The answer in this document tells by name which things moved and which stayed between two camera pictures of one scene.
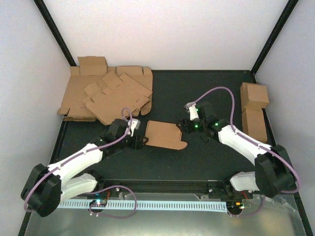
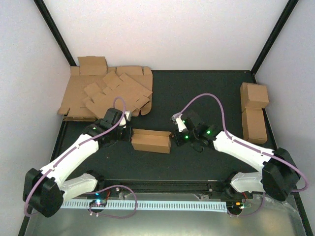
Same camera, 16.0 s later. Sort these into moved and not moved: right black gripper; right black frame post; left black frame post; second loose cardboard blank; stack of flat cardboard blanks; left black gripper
Moved: left black gripper; right black gripper
Not moved: second loose cardboard blank; right black frame post; stack of flat cardboard blanks; left black frame post
